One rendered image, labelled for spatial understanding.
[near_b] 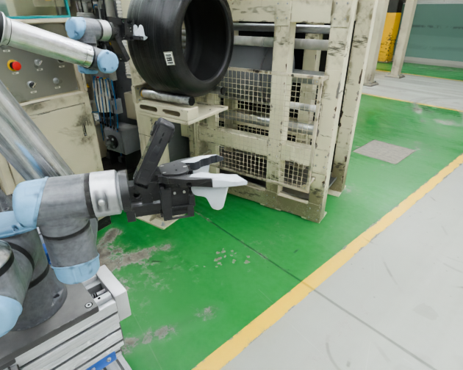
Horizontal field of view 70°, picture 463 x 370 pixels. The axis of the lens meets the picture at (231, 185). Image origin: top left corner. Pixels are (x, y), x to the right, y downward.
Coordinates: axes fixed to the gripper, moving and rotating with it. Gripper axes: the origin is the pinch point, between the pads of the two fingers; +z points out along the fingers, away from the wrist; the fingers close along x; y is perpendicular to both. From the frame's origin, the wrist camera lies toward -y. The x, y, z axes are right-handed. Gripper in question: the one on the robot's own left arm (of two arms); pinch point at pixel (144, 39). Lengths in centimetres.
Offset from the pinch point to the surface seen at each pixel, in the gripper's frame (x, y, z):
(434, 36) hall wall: -50, 49, 938
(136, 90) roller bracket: 22.8, -25.8, 14.2
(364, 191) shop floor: -82, -104, 154
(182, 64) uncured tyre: -12.1, -9.8, 11.3
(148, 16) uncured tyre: -0.9, 9.1, 2.1
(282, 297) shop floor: -74, -118, 17
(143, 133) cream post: 33, -53, 28
